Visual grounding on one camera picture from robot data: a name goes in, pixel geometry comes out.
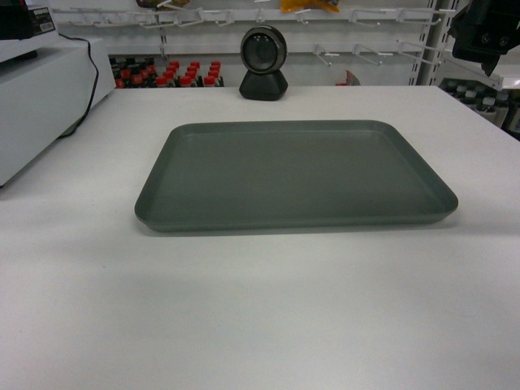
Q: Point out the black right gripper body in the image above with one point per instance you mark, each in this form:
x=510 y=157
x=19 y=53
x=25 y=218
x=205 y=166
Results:
x=483 y=31

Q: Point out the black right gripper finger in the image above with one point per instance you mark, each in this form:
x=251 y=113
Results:
x=489 y=64

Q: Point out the grey rectangular serving tray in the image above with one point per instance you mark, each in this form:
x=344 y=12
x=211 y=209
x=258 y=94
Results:
x=272 y=175

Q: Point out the white checkout table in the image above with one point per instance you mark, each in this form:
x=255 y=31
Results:
x=92 y=299

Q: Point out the white peg hook rack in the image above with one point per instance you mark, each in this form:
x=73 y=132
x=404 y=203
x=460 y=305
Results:
x=380 y=42

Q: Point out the black round barcode scanner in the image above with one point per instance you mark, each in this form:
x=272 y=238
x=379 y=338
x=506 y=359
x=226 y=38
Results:
x=263 y=51

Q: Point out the red capped sauce bottles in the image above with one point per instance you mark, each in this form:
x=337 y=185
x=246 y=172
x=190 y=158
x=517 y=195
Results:
x=146 y=73

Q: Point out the white cash register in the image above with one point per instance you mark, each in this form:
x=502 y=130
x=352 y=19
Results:
x=49 y=82

